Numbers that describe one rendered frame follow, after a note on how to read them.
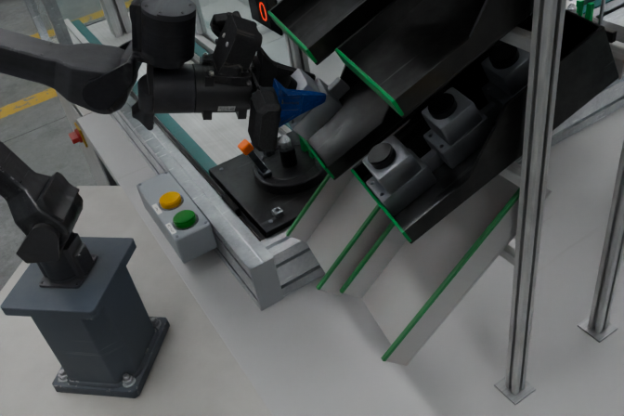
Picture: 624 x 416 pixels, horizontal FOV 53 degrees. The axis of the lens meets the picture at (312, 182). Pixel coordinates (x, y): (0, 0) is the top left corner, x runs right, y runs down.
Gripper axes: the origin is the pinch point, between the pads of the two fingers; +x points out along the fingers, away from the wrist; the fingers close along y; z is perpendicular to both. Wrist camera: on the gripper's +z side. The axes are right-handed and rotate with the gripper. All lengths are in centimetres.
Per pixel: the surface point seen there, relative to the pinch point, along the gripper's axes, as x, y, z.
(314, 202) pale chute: 7.4, 4.3, -22.3
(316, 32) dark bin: 1.5, -0.7, 7.6
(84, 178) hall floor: -34, 191, -158
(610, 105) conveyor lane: 82, 29, -21
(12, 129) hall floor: -73, 260, -174
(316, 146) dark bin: 4.5, 0.4, -9.1
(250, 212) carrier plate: 1.1, 17.1, -34.4
